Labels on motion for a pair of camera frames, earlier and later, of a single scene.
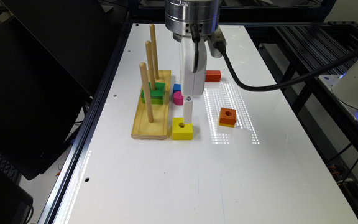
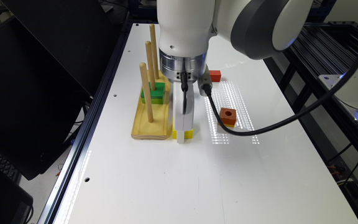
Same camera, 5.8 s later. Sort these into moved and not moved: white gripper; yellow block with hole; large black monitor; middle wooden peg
Moved: white gripper
Not moved: middle wooden peg; yellow block with hole; large black monitor
